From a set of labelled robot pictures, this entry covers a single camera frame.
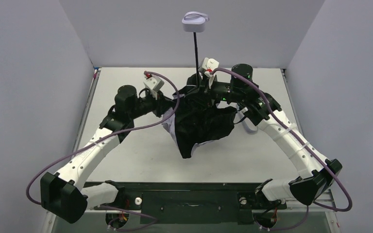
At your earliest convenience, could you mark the purple cable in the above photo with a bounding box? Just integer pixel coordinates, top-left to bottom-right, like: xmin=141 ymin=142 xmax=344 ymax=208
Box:
xmin=210 ymin=67 xmax=353 ymax=232
xmin=26 ymin=71 xmax=180 ymax=232

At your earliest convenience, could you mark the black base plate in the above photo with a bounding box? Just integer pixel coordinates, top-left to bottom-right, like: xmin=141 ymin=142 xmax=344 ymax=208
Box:
xmin=94 ymin=182 xmax=287 ymax=225

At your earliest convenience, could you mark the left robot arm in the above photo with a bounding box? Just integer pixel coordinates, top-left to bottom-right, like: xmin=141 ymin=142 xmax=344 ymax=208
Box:
xmin=40 ymin=85 xmax=180 ymax=223

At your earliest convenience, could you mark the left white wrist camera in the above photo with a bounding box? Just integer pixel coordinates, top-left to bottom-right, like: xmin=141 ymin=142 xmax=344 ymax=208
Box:
xmin=143 ymin=76 xmax=164 ymax=100

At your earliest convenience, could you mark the purple umbrella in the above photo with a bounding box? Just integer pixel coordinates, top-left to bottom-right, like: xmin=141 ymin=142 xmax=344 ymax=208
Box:
xmin=161 ymin=11 xmax=238 ymax=160

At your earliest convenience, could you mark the purple umbrella case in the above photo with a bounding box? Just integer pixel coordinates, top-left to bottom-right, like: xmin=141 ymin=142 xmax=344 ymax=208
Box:
xmin=239 ymin=113 xmax=258 ymax=134

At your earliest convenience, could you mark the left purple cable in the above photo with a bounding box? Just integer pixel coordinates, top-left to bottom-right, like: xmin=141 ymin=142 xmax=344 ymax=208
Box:
xmin=26 ymin=71 xmax=180 ymax=232

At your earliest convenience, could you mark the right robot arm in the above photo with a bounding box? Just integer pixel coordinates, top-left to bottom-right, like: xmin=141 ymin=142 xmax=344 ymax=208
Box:
xmin=201 ymin=67 xmax=345 ymax=206

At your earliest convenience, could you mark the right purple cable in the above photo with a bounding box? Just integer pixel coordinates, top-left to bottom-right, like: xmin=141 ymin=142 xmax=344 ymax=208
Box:
xmin=210 ymin=67 xmax=353 ymax=232

